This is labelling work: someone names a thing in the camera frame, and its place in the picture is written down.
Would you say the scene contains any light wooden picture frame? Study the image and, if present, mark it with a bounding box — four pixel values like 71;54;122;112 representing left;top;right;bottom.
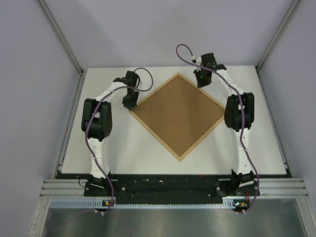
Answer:
131;73;225;162

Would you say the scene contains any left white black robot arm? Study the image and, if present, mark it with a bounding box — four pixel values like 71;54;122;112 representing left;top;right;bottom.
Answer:
81;71;140;196

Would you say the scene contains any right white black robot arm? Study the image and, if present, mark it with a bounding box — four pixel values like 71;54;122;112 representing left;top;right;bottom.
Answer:
191;53;258;197

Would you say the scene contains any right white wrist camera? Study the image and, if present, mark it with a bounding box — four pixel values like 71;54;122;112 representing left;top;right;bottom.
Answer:
191;55;202;66

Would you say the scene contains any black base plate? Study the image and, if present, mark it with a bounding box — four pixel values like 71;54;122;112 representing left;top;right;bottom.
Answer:
83;174;258;205

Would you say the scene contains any aluminium front rail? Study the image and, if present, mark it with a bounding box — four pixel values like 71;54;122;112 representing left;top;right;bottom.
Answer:
40;178;309;199

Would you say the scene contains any right aluminium corner post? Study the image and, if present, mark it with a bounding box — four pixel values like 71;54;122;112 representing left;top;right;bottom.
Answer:
255;0;302;72

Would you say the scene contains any aluminium corner post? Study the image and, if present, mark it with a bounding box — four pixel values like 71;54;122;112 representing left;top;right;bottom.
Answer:
255;0;302;72
37;0;83;75

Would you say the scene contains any grey slotted cable duct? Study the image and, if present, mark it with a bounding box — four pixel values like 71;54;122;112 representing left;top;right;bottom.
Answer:
49;198;248;210

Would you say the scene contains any left aluminium corner post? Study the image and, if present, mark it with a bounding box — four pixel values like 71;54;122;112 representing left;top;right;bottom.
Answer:
37;0;83;75

